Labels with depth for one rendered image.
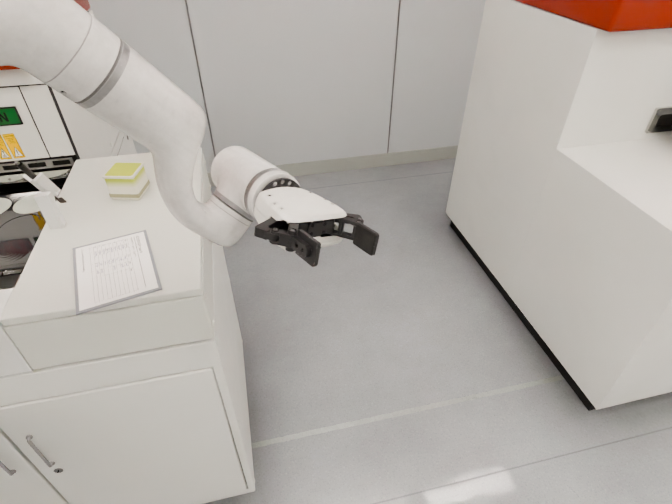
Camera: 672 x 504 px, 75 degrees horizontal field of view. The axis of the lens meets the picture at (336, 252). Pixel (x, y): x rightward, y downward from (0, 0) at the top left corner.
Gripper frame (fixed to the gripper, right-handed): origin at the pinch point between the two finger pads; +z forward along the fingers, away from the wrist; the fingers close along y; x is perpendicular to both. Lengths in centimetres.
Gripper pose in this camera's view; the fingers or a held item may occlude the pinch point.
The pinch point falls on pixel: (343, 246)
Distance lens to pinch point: 54.3
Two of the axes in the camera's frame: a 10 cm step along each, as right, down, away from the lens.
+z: 5.9, 4.3, -6.8
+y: -7.9, 1.4, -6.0
